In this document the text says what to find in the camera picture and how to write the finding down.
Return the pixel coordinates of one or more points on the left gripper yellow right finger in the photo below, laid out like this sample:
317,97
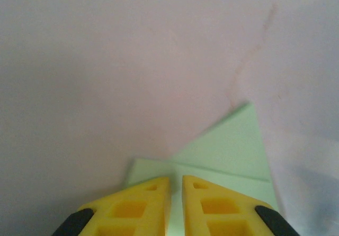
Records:
225,214

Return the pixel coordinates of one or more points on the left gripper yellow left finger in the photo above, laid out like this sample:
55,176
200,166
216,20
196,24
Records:
127,214

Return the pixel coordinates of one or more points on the light green paper sheet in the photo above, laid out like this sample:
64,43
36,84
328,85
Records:
233,154

